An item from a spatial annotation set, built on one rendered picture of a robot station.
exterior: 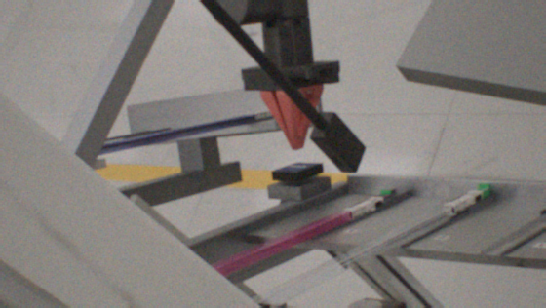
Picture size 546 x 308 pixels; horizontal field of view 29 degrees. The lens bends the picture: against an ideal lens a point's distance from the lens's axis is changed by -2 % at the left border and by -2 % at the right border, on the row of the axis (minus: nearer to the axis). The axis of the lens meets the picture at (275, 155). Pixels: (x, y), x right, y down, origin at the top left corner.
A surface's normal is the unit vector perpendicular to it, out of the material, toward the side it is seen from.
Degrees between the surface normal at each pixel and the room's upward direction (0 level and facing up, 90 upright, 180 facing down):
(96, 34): 0
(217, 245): 90
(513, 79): 0
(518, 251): 46
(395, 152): 0
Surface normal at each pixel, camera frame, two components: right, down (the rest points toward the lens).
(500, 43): -0.53, -0.53
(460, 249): -0.11, -0.98
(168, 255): 0.77, 0.02
